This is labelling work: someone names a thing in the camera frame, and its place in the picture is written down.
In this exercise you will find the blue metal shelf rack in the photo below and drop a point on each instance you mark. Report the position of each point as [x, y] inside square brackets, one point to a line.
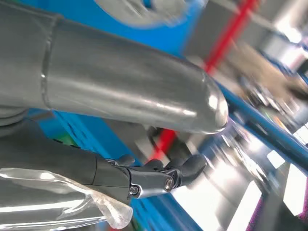
[168, 38]

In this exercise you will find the clear plastic cover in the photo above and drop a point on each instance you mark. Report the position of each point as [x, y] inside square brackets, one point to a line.
[47, 207]

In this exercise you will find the red barrier belt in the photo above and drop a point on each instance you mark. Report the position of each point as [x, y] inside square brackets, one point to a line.
[226, 38]

